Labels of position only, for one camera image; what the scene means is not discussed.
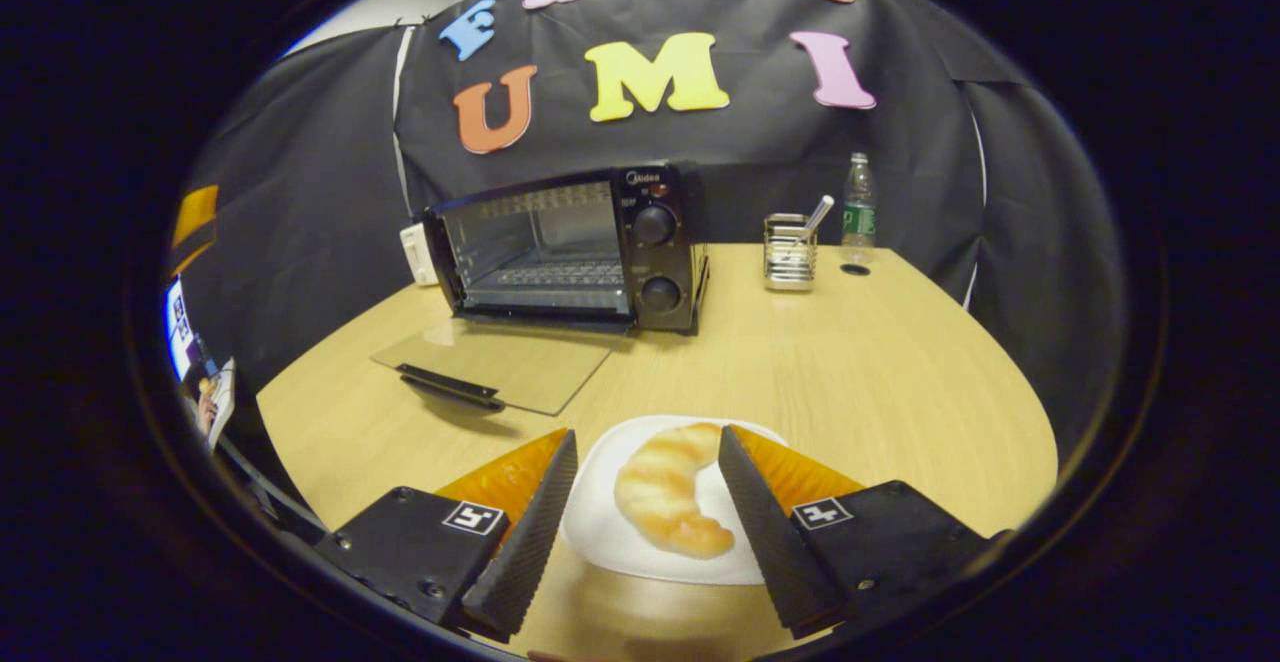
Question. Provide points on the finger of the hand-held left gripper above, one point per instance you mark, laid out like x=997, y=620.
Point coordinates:
x=195, y=217

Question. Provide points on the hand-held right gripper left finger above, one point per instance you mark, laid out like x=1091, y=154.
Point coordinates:
x=530, y=542

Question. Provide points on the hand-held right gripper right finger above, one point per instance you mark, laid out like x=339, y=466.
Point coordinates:
x=760, y=532

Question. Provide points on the golden croissant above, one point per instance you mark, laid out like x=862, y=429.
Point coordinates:
x=660, y=492

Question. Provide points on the black electric oven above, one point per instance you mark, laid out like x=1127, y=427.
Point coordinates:
x=655, y=242

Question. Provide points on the white square plate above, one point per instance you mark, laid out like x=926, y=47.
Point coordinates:
x=600, y=532

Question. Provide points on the white toaster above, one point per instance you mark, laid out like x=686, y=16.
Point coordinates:
x=415, y=254

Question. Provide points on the metal mesh cutlery holder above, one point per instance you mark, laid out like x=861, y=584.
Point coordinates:
x=790, y=262

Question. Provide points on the clear plastic water bottle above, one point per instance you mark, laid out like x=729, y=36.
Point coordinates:
x=858, y=222

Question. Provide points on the black backdrop cloth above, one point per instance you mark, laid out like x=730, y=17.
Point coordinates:
x=760, y=142

